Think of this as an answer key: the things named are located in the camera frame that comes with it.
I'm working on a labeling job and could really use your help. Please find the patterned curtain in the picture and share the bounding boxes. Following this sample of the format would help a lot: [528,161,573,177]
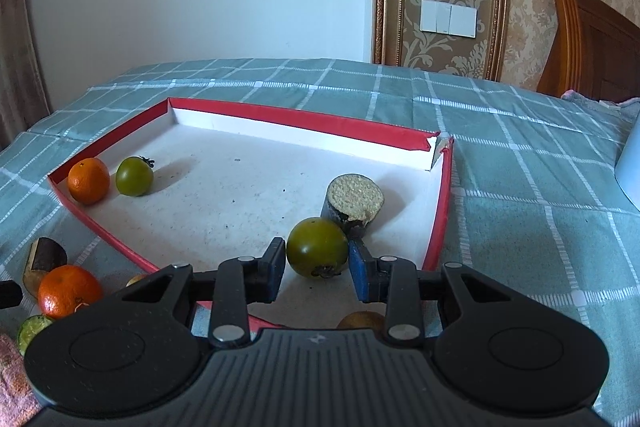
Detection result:
[0,0,53,152]

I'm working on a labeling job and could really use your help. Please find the small dark eggplant piece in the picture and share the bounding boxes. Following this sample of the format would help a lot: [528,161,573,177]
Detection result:
[22,237,68,298]

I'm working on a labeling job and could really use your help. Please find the brown potato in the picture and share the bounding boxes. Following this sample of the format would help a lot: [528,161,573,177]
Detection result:
[336,311,387,332]

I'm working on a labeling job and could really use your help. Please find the small orange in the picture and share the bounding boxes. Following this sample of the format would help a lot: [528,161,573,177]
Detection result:
[67,158,111,206]

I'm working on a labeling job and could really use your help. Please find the red cardboard box tray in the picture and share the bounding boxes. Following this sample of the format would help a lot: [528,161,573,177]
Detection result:
[47,97,455,333]

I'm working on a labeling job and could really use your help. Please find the cut cucumber piece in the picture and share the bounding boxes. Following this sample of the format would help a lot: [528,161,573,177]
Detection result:
[16,314,55,356]

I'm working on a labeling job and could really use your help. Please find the white wall light switch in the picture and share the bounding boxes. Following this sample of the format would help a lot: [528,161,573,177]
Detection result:
[419,0,478,38]

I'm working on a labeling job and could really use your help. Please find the large dark eggplant chunk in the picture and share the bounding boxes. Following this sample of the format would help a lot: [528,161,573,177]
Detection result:
[321,174,386,239]

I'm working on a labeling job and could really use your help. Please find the pink towel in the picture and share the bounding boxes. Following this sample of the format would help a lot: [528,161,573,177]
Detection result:
[0,332,43,427]

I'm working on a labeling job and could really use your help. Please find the pink crumpled cloth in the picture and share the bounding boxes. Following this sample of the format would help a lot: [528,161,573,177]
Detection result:
[560,89,640,110]

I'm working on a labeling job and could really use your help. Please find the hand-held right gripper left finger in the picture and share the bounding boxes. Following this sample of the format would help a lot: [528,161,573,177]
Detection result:
[107,236,287,349]

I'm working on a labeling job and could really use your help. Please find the wooden bed headboard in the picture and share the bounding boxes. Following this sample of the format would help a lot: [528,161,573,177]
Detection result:
[536,0,640,105]

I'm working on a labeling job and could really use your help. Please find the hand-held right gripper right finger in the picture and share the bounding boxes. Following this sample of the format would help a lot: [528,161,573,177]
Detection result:
[348,238,523,349]

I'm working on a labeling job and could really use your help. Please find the white electric kettle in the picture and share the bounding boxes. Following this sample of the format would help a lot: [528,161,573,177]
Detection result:
[614,109,640,212]

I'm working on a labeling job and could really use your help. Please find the large orange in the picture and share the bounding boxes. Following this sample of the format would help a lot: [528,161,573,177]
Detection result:
[37,264,104,320]

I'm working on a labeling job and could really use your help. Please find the large green tomato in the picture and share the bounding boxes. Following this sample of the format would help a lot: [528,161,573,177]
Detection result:
[286,217,350,280]

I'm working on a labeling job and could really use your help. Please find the small green tomato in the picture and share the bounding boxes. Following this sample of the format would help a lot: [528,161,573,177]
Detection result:
[115,155,156,198]

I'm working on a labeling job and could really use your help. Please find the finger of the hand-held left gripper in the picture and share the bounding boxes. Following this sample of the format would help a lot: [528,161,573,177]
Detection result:
[0,282,23,310]

